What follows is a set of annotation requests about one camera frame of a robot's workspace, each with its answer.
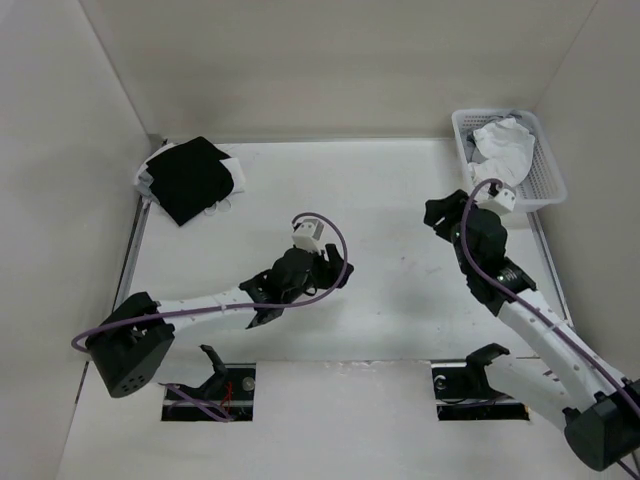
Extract folded grey tank top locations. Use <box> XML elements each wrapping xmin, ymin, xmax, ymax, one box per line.
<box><xmin>134</xmin><ymin>169</ymin><xmax>153</xmax><ymax>198</ymax></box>

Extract aluminium table rail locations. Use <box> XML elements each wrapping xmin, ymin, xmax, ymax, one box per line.
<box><xmin>526</xmin><ymin>212</ymin><xmax>575</xmax><ymax>330</ymax></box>
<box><xmin>112</xmin><ymin>189</ymin><xmax>151</xmax><ymax>311</ymax></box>

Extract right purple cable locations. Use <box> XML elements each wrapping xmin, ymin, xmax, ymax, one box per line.
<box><xmin>459</xmin><ymin>178</ymin><xmax>640</xmax><ymax>479</ymax></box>

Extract purple cable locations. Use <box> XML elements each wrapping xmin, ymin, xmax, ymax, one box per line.
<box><xmin>459</xmin><ymin>178</ymin><xmax>640</xmax><ymax>479</ymax></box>
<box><xmin>70</xmin><ymin>213</ymin><xmax>350</xmax><ymax>351</ymax></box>

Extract white plastic basket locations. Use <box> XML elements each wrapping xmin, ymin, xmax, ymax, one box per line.
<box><xmin>451</xmin><ymin>108</ymin><xmax>567</xmax><ymax>213</ymax></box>

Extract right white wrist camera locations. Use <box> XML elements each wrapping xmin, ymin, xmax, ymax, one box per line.
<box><xmin>479</xmin><ymin>182</ymin><xmax>516</xmax><ymax>216</ymax></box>

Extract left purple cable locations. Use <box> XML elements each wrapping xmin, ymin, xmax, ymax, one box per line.
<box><xmin>70</xmin><ymin>213</ymin><xmax>350</xmax><ymax>351</ymax></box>

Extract folded black tank top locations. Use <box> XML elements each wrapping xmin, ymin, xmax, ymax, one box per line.
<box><xmin>145</xmin><ymin>135</ymin><xmax>237</xmax><ymax>228</ymax></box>

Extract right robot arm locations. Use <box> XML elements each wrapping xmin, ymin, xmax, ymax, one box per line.
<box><xmin>424</xmin><ymin>187</ymin><xmax>639</xmax><ymax>472</ymax></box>

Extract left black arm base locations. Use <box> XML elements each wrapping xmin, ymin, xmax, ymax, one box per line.
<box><xmin>161</xmin><ymin>345</ymin><xmax>257</xmax><ymax>423</ymax></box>

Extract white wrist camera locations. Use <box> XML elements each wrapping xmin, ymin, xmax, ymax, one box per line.
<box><xmin>292</xmin><ymin>218</ymin><xmax>325</xmax><ymax>255</ymax></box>
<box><xmin>479</xmin><ymin>182</ymin><xmax>516</xmax><ymax>216</ymax></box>

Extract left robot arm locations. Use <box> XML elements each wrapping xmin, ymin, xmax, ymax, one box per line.
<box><xmin>85</xmin><ymin>244</ymin><xmax>354</xmax><ymax>398</ymax></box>

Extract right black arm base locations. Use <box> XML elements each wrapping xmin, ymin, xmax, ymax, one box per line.
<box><xmin>431</xmin><ymin>343</ymin><xmax>530</xmax><ymax>421</ymax></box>

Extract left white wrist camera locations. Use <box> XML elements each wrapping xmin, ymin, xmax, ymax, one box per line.
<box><xmin>292</xmin><ymin>218</ymin><xmax>325</xmax><ymax>255</ymax></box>

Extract right aluminium table rail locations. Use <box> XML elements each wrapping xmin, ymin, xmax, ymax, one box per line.
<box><xmin>526</xmin><ymin>212</ymin><xmax>575</xmax><ymax>330</ymax></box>

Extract left aluminium table rail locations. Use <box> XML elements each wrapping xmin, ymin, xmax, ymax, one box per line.
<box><xmin>112</xmin><ymin>189</ymin><xmax>151</xmax><ymax>311</ymax></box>

